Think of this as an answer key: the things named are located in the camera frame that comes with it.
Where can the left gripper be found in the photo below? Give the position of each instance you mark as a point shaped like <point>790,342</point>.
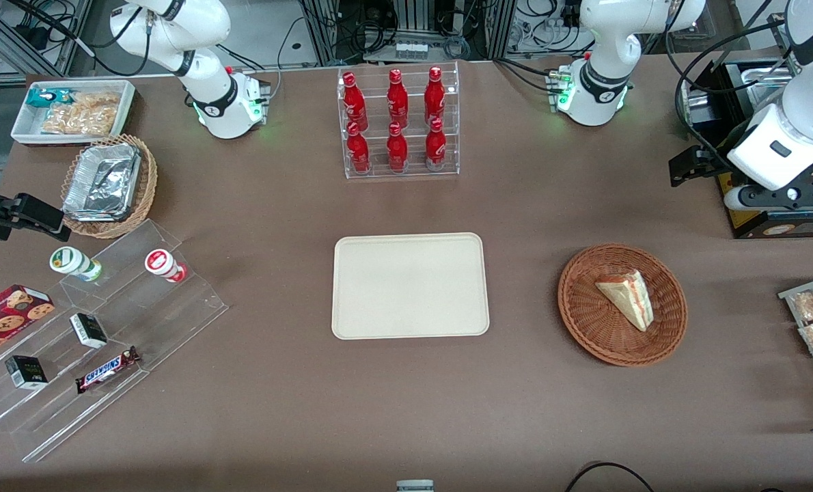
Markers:
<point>715,158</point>

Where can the triangular sandwich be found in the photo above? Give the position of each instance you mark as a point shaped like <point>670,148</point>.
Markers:
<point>628,297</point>

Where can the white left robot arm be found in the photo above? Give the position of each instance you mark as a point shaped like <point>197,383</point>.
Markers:
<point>601,82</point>

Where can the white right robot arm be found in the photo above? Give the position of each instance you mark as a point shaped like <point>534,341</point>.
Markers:
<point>208,89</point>

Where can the light tan wicker basket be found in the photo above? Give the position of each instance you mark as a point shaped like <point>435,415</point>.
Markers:
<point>143,198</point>

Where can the grey metal snack tray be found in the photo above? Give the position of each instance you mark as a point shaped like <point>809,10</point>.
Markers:
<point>788,295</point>

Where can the brown round wicker basket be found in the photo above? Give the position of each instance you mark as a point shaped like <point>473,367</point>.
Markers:
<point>598,328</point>

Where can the beige plastic tray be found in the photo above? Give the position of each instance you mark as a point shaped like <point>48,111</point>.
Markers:
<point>410,287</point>

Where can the green lid yogurt cup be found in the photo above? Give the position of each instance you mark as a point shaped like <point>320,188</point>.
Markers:
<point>72,262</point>

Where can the stack of foil trays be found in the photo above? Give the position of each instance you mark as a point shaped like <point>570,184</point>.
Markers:
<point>102,181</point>

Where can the white rectangular bin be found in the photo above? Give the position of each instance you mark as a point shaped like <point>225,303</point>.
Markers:
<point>24,130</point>

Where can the red plaid cookie box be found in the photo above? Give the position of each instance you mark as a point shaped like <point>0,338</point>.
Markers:
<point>7,318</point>

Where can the steel food pan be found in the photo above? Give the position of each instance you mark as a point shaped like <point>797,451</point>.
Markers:
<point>768,85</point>

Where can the black food warmer appliance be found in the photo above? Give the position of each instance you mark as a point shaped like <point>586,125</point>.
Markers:
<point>789,227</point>

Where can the teal snack packet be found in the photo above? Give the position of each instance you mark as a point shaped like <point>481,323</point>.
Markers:
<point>41,97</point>

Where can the black box with white label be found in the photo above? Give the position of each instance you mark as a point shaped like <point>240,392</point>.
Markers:
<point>89,330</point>

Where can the red strawberry yogurt cup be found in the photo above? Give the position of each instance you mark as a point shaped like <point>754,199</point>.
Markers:
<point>160,264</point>

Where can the clear acrylic stepped shelf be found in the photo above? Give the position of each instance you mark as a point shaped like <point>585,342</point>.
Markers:
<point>133,321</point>

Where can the small black box gold print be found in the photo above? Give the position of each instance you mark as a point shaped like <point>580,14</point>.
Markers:
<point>26,372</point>

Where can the Snickers chocolate bar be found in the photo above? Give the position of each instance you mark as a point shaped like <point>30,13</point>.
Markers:
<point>108,370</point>

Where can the red cola bottle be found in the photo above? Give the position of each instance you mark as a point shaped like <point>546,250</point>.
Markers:
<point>397,149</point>
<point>436,145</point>
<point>354,102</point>
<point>358,150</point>
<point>397,99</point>
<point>435,96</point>

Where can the clear acrylic bottle rack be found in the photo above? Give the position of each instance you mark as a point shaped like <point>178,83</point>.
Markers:
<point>400,171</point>

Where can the grey metal rack frame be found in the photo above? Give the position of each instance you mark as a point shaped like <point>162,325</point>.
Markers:
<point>44,37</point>

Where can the aluminium frame post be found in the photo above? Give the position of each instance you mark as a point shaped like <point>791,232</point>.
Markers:
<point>321,31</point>
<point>501,27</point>

